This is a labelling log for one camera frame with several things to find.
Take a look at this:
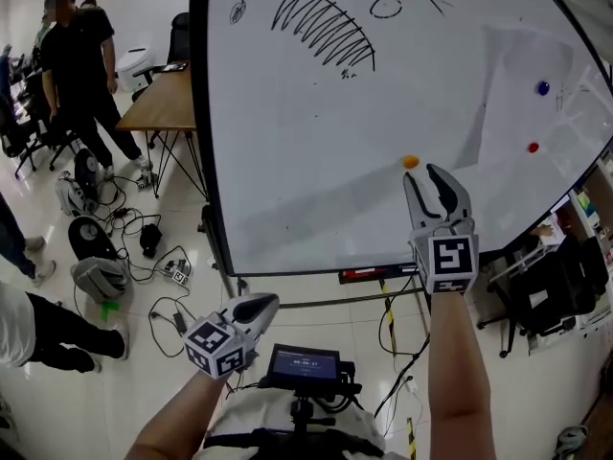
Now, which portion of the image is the black chest screen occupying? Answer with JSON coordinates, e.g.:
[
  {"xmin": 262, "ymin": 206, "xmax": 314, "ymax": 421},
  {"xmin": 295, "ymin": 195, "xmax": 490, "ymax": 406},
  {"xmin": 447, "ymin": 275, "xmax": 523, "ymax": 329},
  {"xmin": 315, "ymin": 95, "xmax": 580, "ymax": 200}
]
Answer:
[{"xmin": 266, "ymin": 342, "xmax": 342, "ymax": 388}]

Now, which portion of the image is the white round appliance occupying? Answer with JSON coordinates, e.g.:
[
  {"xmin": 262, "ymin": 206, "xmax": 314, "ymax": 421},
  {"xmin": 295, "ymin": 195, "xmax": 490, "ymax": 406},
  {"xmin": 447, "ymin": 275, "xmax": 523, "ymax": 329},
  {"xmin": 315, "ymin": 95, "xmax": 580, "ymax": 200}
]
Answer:
[{"xmin": 116, "ymin": 48, "xmax": 151, "ymax": 93}]

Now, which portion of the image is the wooden table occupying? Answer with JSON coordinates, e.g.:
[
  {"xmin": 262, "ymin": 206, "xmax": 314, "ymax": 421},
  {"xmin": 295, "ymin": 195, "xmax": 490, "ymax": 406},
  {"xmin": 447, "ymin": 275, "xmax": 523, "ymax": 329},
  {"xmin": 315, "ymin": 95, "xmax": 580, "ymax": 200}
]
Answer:
[{"xmin": 114, "ymin": 59, "xmax": 211, "ymax": 201}]

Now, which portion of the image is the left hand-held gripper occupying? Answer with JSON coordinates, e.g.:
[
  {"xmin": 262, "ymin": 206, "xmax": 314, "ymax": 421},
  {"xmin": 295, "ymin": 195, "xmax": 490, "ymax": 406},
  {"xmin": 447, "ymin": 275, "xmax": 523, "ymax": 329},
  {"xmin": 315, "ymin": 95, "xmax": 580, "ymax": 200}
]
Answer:
[{"xmin": 184, "ymin": 292, "xmax": 281, "ymax": 380}]

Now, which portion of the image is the black office chair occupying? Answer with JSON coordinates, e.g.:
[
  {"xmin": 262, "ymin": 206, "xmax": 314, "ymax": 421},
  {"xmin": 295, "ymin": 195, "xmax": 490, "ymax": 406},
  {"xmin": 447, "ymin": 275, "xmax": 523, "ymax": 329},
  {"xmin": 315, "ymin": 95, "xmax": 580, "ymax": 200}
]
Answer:
[
  {"xmin": 0, "ymin": 93, "xmax": 79, "ymax": 177},
  {"xmin": 478, "ymin": 235, "xmax": 610, "ymax": 359},
  {"xmin": 167, "ymin": 11, "xmax": 193, "ymax": 64}
]

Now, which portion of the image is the person's right forearm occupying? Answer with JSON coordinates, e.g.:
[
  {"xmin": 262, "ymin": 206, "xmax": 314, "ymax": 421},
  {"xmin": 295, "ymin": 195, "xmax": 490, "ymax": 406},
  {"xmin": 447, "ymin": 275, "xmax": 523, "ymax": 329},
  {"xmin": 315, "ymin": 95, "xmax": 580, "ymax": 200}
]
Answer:
[{"xmin": 423, "ymin": 292, "xmax": 500, "ymax": 460}]

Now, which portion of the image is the black metal board stand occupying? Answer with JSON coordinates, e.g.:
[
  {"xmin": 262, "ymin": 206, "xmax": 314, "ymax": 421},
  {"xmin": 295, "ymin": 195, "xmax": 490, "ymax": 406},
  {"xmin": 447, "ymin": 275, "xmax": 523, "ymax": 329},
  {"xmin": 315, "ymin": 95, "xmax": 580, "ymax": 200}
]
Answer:
[{"xmin": 198, "ymin": 202, "xmax": 433, "ymax": 340}]

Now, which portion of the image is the black cable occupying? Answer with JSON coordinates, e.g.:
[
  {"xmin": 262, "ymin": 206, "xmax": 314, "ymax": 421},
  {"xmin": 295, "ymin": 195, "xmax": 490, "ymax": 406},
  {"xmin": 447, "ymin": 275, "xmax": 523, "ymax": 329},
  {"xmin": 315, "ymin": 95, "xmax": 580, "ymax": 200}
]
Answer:
[
  {"xmin": 95, "ymin": 174, "xmax": 212, "ymax": 288},
  {"xmin": 148, "ymin": 294, "xmax": 227, "ymax": 359},
  {"xmin": 373, "ymin": 275, "xmax": 433, "ymax": 422}
]

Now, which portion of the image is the black chest harness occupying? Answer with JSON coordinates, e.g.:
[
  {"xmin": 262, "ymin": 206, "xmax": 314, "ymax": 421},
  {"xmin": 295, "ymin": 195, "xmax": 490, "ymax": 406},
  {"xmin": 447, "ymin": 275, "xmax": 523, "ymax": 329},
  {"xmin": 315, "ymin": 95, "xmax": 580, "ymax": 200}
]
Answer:
[{"xmin": 203, "ymin": 426, "xmax": 385, "ymax": 460}]

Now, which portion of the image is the person's left forearm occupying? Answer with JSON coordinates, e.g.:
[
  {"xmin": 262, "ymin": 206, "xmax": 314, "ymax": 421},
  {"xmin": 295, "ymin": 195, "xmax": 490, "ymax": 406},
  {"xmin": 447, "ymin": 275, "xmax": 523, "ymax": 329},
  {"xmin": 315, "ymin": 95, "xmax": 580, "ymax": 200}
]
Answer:
[{"xmin": 122, "ymin": 369, "xmax": 232, "ymax": 460}]

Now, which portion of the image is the black pouch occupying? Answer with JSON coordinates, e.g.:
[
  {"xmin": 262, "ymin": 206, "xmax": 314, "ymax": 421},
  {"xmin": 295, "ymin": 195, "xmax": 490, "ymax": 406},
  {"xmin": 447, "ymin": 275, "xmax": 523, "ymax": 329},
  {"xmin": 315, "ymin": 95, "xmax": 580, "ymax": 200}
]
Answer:
[{"xmin": 139, "ymin": 222, "xmax": 165, "ymax": 260}]

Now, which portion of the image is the person's white shirt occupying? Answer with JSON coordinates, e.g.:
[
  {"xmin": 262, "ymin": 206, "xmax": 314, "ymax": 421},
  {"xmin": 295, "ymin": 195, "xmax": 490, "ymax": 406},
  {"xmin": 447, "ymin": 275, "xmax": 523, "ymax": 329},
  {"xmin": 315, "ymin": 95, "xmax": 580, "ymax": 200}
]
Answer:
[{"xmin": 195, "ymin": 390, "xmax": 408, "ymax": 460}]

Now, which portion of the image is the white shelf unit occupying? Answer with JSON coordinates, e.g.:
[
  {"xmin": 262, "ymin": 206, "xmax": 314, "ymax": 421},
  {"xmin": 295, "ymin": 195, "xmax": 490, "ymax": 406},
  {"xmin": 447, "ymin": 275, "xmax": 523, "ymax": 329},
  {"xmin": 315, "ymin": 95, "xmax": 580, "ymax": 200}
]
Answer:
[{"xmin": 569, "ymin": 155, "xmax": 613, "ymax": 268}]

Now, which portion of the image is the small patterned block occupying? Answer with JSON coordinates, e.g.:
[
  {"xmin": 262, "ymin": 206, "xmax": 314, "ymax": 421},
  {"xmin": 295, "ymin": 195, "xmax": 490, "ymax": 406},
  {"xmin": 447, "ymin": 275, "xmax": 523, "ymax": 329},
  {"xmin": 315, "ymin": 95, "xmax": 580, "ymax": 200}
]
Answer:
[{"xmin": 165, "ymin": 259, "xmax": 193, "ymax": 288}]

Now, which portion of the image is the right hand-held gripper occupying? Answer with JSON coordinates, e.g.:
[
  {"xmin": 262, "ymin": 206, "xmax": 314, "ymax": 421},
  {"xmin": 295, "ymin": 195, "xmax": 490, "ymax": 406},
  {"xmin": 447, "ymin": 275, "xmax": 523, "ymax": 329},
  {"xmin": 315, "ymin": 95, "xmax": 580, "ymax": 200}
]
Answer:
[{"xmin": 402, "ymin": 162, "xmax": 482, "ymax": 296}]

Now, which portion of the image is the red whiteboard eraser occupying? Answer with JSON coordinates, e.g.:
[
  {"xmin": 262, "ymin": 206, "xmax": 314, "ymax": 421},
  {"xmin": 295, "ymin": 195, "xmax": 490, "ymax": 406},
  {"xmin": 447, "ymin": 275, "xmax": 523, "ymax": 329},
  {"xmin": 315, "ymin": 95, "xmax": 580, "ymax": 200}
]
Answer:
[{"xmin": 340, "ymin": 266, "xmax": 390, "ymax": 281}]

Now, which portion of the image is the black screen mount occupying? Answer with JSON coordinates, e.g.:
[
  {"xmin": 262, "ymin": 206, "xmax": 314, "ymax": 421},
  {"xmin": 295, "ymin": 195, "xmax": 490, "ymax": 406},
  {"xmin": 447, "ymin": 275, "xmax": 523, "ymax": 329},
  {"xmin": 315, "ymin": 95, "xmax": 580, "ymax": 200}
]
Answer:
[{"xmin": 258, "ymin": 359, "xmax": 365, "ymax": 433}]

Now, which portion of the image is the grey black gripper unit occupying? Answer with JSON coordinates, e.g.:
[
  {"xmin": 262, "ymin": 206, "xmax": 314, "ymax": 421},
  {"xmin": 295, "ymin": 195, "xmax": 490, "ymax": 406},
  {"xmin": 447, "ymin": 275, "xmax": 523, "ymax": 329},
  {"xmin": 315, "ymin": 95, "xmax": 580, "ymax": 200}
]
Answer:
[
  {"xmin": 70, "ymin": 256, "xmax": 132, "ymax": 305},
  {"xmin": 56, "ymin": 148, "xmax": 105, "ymax": 218},
  {"xmin": 67, "ymin": 215, "xmax": 119, "ymax": 261}
]

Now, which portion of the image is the black framed whiteboard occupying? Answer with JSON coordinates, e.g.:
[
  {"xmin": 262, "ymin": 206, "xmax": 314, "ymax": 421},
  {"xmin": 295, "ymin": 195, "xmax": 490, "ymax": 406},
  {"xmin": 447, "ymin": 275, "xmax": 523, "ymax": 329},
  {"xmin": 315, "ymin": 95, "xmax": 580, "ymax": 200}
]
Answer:
[{"xmin": 189, "ymin": 0, "xmax": 613, "ymax": 278}]

